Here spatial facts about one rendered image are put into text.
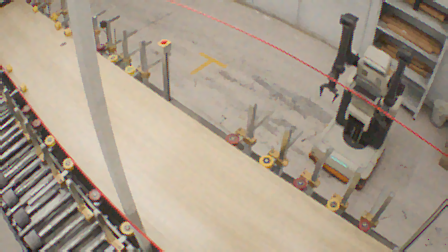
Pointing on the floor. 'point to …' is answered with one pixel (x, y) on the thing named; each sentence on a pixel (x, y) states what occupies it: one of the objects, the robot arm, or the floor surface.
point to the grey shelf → (412, 96)
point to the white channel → (79, 17)
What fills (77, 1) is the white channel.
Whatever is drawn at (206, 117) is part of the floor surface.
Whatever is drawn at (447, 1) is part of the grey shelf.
